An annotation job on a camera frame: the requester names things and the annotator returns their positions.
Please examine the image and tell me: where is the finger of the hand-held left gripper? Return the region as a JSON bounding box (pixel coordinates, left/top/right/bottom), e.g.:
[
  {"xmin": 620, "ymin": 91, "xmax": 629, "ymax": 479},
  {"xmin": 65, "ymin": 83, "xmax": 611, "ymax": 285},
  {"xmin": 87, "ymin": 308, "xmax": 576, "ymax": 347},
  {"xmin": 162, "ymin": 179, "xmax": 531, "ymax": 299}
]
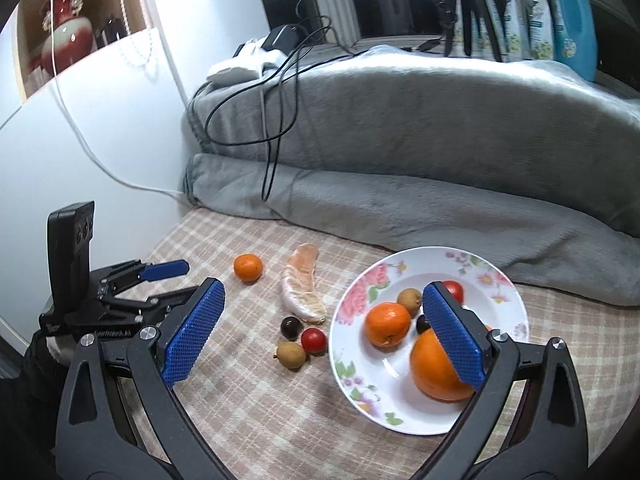
[
  {"xmin": 100, "ymin": 286, "xmax": 199, "ymax": 329},
  {"xmin": 100, "ymin": 259, "xmax": 191, "ymax": 293}
]

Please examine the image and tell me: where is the beaded light strip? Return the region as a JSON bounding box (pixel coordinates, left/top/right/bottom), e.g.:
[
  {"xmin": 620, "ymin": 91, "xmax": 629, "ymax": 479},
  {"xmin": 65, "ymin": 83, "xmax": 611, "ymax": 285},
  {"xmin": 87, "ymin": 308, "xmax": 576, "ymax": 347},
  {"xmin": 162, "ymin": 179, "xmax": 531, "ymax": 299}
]
[{"xmin": 112, "ymin": 0, "xmax": 153, "ymax": 67}]

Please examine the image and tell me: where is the dark bottle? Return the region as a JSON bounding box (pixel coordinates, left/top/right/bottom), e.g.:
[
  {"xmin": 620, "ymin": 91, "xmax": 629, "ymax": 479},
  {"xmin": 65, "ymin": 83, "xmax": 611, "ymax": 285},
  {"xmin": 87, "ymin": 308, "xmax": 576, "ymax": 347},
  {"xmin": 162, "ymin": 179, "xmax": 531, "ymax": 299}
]
[{"xmin": 97, "ymin": 14, "xmax": 128, "ymax": 48}]

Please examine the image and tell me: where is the beige plaid tablecloth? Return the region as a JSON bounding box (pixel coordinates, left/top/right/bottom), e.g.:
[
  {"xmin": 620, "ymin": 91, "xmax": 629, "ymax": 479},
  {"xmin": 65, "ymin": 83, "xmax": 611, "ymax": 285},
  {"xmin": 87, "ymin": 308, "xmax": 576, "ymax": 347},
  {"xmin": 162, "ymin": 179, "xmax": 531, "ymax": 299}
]
[{"xmin": 47, "ymin": 207, "xmax": 640, "ymax": 480}]

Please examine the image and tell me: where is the small mandarin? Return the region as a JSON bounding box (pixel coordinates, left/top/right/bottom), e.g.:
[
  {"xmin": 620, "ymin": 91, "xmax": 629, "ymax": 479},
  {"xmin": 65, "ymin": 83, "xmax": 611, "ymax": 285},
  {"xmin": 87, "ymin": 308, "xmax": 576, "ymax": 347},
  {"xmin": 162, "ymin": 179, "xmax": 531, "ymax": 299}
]
[
  {"xmin": 233, "ymin": 253, "xmax": 264, "ymax": 283},
  {"xmin": 364, "ymin": 301, "xmax": 412, "ymax": 349}
]

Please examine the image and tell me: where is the brown longan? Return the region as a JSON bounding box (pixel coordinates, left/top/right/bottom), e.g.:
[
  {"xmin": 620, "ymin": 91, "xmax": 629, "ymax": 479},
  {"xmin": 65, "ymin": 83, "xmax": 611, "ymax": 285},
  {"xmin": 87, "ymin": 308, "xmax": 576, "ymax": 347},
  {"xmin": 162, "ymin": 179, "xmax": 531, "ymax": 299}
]
[
  {"xmin": 273, "ymin": 341, "xmax": 307, "ymax": 371},
  {"xmin": 397, "ymin": 287, "xmax": 425, "ymax": 318}
]

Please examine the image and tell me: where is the peeled pomelo segment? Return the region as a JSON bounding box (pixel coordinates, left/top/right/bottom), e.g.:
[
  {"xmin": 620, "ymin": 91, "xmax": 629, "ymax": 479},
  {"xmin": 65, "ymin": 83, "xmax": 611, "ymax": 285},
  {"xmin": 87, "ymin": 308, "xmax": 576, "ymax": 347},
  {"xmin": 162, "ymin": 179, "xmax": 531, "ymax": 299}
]
[{"xmin": 280, "ymin": 242, "xmax": 327, "ymax": 324}]

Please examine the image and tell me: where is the black ring light cable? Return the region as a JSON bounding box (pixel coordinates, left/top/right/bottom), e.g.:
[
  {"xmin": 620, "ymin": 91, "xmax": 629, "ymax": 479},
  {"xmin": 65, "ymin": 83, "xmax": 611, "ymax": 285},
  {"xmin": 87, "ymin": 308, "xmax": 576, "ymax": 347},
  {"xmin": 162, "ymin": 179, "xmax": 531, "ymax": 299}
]
[{"xmin": 420, "ymin": 0, "xmax": 463, "ymax": 56}]

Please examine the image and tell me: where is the large orange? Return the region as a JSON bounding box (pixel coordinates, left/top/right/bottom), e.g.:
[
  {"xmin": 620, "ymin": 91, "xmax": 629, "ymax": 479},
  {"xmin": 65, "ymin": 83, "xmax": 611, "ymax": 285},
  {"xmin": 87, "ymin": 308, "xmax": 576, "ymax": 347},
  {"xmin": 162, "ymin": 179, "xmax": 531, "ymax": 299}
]
[{"xmin": 410, "ymin": 327, "xmax": 476, "ymax": 402}]

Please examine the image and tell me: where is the blue detergent bottle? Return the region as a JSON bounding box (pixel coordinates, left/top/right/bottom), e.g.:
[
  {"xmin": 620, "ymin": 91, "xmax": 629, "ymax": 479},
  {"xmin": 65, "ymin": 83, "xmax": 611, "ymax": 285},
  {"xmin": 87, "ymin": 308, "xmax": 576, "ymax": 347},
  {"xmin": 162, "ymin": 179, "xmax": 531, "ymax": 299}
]
[{"xmin": 549, "ymin": 0, "xmax": 599, "ymax": 83}]

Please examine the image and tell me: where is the red cherry tomato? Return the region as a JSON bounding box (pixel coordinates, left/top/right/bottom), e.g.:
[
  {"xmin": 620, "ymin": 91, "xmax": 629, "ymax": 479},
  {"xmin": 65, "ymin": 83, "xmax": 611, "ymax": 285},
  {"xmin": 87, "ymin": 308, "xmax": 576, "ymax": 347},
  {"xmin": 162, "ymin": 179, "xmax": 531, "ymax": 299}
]
[
  {"xmin": 301, "ymin": 327, "xmax": 327, "ymax": 356},
  {"xmin": 441, "ymin": 280, "xmax": 466, "ymax": 306}
]

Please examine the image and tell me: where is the white floral plate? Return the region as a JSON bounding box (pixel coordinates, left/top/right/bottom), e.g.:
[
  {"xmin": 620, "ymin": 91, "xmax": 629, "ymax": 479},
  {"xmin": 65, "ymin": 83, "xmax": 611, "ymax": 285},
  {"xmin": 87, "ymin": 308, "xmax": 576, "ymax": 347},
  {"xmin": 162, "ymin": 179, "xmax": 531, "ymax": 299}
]
[{"xmin": 327, "ymin": 246, "xmax": 530, "ymax": 436}]

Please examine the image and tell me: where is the rolled grey blanket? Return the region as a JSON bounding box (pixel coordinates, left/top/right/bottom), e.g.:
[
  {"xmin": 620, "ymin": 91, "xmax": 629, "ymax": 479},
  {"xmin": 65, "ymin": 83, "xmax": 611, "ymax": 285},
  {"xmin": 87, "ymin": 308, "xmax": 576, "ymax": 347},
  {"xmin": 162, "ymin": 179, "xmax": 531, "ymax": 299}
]
[{"xmin": 182, "ymin": 152, "xmax": 640, "ymax": 308}]

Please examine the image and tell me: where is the black power adapter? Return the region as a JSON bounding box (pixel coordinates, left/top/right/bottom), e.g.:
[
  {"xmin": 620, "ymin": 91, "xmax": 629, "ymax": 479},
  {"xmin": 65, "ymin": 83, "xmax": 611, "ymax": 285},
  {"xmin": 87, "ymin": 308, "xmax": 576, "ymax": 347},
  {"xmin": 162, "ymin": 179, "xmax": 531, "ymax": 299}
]
[{"xmin": 262, "ymin": 24, "xmax": 303, "ymax": 53}]

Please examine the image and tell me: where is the red and white vase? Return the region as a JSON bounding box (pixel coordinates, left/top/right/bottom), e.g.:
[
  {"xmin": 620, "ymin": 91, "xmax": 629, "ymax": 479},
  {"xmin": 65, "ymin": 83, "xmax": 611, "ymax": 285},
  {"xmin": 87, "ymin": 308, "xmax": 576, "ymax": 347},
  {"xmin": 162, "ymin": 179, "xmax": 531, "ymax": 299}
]
[{"xmin": 39, "ymin": 0, "xmax": 98, "ymax": 76}]

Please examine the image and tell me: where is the grey fleece blanket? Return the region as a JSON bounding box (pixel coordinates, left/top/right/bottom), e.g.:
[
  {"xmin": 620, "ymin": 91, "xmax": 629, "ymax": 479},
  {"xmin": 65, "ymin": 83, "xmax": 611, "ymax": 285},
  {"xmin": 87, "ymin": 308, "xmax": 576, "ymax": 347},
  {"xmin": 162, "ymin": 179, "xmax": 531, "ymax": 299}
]
[{"xmin": 181, "ymin": 46, "xmax": 640, "ymax": 241}]

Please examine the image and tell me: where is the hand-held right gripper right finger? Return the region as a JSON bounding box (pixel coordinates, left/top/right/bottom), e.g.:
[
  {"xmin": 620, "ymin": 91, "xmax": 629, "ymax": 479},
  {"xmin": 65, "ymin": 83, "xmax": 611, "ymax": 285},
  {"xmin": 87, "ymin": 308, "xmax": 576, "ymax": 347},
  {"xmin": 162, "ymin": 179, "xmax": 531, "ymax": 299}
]
[{"xmin": 421, "ymin": 281, "xmax": 591, "ymax": 480}]

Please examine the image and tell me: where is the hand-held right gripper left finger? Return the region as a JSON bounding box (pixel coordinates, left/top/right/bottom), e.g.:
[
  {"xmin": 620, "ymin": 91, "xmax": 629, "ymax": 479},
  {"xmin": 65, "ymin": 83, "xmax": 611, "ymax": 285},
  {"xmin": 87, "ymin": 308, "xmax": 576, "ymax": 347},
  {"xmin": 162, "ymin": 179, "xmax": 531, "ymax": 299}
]
[{"xmin": 54, "ymin": 276, "xmax": 236, "ymax": 480}]

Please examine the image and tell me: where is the white power strip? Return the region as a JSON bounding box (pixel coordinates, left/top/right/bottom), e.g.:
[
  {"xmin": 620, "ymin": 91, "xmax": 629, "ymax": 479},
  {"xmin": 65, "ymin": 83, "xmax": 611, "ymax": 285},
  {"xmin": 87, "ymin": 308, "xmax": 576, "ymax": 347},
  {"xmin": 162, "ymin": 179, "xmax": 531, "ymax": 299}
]
[{"xmin": 206, "ymin": 40, "xmax": 286, "ymax": 83}]

